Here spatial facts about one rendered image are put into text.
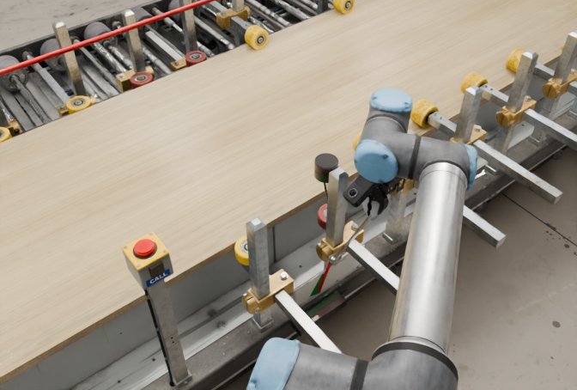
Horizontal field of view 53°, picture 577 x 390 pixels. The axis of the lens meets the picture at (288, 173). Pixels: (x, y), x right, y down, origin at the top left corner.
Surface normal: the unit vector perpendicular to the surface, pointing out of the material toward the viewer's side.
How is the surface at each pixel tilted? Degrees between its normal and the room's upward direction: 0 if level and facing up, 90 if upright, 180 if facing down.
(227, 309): 0
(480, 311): 0
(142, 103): 0
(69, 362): 90
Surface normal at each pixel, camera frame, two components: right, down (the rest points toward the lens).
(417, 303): -0.24, -0.82
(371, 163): -0.37, 0.64
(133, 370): 0.00, -0.73
